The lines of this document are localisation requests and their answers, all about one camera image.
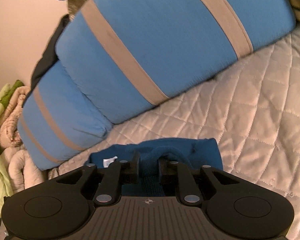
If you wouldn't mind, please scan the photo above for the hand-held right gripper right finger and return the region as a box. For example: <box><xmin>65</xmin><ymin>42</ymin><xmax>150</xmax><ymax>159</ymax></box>
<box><xmin>157</xmin><ymin>156</ymin><xmax>238</xmax><ymax>205</ymax></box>

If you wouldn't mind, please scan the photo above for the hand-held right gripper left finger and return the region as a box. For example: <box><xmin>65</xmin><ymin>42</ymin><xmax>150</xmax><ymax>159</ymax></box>
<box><xmin>56</xmin><ymin>151</ymin><xmax>141</xmax><ymax>205</ymax></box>

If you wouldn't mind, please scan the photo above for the dark blue sweatshirt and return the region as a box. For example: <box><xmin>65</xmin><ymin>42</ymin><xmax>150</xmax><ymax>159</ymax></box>
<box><xmin>89</xmin><ymin>137</ymin><xmax>224</xmax><ymax>197</ymax></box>

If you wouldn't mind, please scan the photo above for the blue pillow with grey stripes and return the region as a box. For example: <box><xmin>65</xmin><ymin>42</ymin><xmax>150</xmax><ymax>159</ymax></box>
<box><xmin>17</xmin><ymin>60</ymin><xmax>111</xmax><ymax>171</ymax></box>
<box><xmin>55</xmin><ymin>0</ymin><xmax>297</xmax><ymax>126</ymax></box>

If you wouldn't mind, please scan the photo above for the beige comforter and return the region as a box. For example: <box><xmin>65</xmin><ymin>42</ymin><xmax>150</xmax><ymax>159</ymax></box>
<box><xmin>0</xmin><ymin>86</ymin><xmax>46</xmax><ymax>193</ymax></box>

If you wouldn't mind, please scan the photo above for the black cloth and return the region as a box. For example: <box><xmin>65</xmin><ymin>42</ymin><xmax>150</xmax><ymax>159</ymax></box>
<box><xmin>31</xmin><ymin>14</ymin><xmax>73</xmax><ymax>88</ymax></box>

